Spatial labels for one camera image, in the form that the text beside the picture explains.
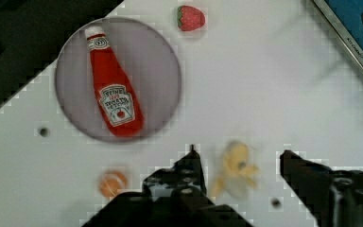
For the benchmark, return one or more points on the red plush ketchup bottle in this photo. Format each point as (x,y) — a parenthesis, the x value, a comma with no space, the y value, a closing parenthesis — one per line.
(114,94)

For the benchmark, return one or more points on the yellow plush peeled banana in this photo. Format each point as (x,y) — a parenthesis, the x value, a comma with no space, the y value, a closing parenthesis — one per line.
(236,173)

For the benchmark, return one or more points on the silver black toaster oven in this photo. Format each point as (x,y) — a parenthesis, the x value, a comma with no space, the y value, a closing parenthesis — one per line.
(345,17)

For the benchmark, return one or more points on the pink plush strawberry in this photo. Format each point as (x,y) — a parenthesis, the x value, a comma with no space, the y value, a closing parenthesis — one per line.
(190,18)

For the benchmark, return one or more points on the orange slice toy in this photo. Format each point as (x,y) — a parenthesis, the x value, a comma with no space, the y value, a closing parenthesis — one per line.
(112,184)

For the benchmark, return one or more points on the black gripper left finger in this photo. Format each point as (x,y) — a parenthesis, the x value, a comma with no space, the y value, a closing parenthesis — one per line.
(170,197)

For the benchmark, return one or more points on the grey round plate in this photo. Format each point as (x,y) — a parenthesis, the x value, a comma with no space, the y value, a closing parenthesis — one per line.
(148,60)

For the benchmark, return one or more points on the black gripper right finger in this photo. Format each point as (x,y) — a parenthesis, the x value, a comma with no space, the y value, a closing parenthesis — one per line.
(333,197)

